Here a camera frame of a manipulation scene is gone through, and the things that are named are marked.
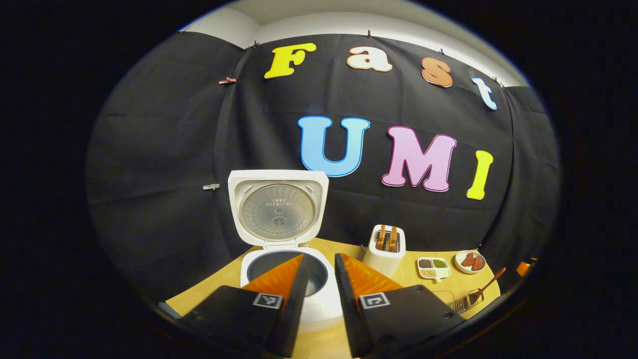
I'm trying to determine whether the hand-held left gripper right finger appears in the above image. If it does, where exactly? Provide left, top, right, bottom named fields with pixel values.
left=334, top=253, right=467, bottom=359

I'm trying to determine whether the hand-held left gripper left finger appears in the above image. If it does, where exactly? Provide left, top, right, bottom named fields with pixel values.
left=179, top=253, right=313, bottom=359

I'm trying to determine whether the brown wooden spoon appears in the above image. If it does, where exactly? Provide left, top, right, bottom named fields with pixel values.
left=469, top=267, right=507, bottom=305

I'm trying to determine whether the clear chopstick holder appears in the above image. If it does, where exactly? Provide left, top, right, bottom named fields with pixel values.
left=451, top=291, right=484, bottom=315

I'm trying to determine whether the white rice cooker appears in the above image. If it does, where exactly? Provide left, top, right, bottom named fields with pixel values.
left=228, top=170, right=344, bottom=334

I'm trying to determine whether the white toaster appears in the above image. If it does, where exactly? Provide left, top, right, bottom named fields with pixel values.
left=362, top=224, right=407, bottom=279

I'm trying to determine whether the white round plate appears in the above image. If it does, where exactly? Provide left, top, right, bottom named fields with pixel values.
left=455, top=250, right=486, bottom=275

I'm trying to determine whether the white divided grain dish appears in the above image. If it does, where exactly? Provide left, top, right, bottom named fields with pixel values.
left=417, top=257, right=452, bottom=282

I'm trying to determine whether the black backdrop cloth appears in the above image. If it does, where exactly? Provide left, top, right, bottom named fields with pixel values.
left=87, top=31, right=561, bottom=300

